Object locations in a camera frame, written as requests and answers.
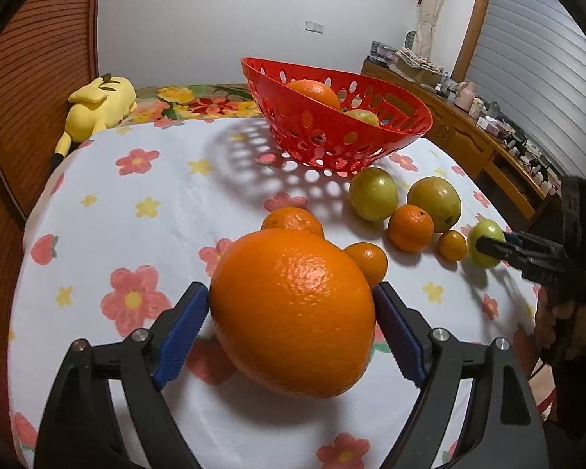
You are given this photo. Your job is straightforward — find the large green guava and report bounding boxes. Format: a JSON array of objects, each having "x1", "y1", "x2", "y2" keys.
[
  {"x1": 349, "y1": 167, "x2": 398, "y2": 222},
  {"x1": 407, "y1": 176, "x2": 462, "y2": 233}
]

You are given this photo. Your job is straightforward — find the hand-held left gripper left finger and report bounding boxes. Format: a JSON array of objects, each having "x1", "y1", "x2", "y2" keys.
[{"x1": 34, "y1": 281, "x2": 211, "y2": 469}]

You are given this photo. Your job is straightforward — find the wooden cabinet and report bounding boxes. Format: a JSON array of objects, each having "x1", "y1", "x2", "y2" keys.
[{"x1": 361, "y1": 60, "x2": 562, "y2": 220}]

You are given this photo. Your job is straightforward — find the small tangerine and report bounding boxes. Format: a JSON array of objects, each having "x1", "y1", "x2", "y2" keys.
[
  {"x1": 438, "y1": 230, "x2": 468, "y2": 262},
  {"x1": 343, "y1": 243, "x2": 389, "y2": 288}
]

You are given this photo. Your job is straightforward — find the cardboard box with patterned cloth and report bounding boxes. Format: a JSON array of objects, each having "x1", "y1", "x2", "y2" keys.
[{"x1": 395, "y1": 47, "x2": 445, "y2": 84}]

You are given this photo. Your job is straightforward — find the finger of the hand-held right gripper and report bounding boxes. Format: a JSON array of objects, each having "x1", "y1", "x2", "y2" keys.
[
  {"x1": 503, "y1": 231, "x2": 563, "y2": 253},
  {"x1": 476, "y1": 235, "x2": 544, "y2": 275}
]

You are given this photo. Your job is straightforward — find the wooden louvered wardrobe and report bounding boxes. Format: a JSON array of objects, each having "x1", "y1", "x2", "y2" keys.
[{"x1": 0, "y1": 0, "x2": 105, "y2": 265}]

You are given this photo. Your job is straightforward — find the white floral blanket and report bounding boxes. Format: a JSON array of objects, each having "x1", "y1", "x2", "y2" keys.
[{"x1": 7, "y1": 120, "x2": 557, "y2": 469}]

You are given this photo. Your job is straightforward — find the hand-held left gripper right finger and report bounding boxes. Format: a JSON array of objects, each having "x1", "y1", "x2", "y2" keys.
[{"x1": 372, "y1": 281, "x2": 550, "y2": 469}]

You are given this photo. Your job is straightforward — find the dark-spotted tangerine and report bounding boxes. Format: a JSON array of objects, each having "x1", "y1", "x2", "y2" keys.
[{"x1": 388, "y1": 204, "x2": 436, "y2": 253}]

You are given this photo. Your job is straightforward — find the yellow plush toy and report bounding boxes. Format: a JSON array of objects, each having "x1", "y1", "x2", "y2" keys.
[{"x1": 54, "y1": 73, "x2": 138, "y2": 171}]

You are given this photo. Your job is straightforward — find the dark box stack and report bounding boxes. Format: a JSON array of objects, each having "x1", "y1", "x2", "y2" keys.
[{"x1": 370, "y1": 41, "x2": 398, "y2": 64}]

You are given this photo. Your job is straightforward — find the person's right hand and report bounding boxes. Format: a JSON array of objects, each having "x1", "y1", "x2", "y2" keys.
[{"x1": 534, "y1": 287, "x2": 586, "y2": 367}]

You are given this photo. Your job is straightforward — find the person's right forearm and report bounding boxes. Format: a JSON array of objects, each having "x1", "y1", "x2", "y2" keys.
[{"x1": 542, "y1": 352, "x2": 586, "y2": 450}]

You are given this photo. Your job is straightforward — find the beige curtain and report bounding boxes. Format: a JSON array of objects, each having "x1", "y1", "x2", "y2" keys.
[{"x1": 413, "y1": 0, "x2": 452, "y2": 57}]

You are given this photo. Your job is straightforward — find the small green guava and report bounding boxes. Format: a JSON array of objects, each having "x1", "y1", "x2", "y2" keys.
[{"x1": 467, "y1": 220, "x2": 507, "y2": 269}]

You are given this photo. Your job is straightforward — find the grey window blinds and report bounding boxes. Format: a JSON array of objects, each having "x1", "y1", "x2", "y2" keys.
[{"x1": 466, "y1": 0, "x2": 586, "y2": 177}]

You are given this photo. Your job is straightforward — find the red perforated plastic basket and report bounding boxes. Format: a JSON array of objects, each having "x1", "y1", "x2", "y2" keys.
[{"x1": 240, "y1": 57, "x2": 434, "y2": 173}]

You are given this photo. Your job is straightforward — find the large orange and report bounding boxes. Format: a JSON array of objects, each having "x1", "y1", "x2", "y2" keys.
[{"x1": 209, "y1": 229, "x2": 377, "y2": 399}]

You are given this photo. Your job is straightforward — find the wooden window frame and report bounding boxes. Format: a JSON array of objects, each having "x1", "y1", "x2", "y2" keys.
[{"x1": 452, "y1": 0, "x2": 586, "y2": 191}]

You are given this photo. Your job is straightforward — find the pink kettle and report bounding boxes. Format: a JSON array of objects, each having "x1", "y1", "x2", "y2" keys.
[{"x1": 454, "y1": 81, "x2": 477, "y2": 108}]

